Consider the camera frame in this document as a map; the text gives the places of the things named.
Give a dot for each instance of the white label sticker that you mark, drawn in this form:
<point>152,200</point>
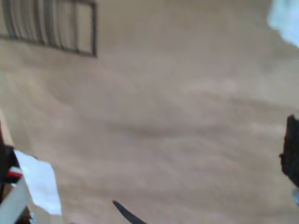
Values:
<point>39,182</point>

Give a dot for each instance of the white flat strip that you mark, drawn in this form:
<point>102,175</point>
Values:
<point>14,203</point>

